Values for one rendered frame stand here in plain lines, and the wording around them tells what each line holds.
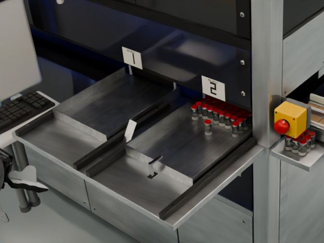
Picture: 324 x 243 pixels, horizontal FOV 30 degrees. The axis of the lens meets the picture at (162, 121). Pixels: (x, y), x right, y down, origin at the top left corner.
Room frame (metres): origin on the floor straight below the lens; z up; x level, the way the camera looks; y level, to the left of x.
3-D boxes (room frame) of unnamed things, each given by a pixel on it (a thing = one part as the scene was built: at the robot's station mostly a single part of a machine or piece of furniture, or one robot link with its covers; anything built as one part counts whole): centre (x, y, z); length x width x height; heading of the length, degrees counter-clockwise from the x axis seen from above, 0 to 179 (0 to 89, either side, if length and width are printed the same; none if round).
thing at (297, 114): (1.35, -0.35, 1.00); 0.08 x 0.07 x 0.07; 134
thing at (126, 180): (1.53, 0.07, 0.87); 0.70 x 0.48 x 0.02; 44
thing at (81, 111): (1.70, 0.14, 0.90); 0.34 x 0.26 x 0.04; 134
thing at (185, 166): (1.45, -0.10, 0.90); 0.34 x 0.26 x 0.04; 134
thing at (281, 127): (1.32, -0.32, 1.00); 0.04 x 0.04 x 0.04; 44
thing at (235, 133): (1.45, -0.21, 0.91); 0.02 x 0.02 x 0.05
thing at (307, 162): (1.37, -0.40, 0.87); 0.14 x 0.13 x 0.02; 134
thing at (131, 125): (1.46, 0.14, 0.91); 0.14 x 0.03 x 0.06; 133
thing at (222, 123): (1.53, -0.18, 0.91); 0.18 x 0.02 x 0.05; 44
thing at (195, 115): (1.57, -0.11, 0.91); 0.02 x 0.02 x 0.05
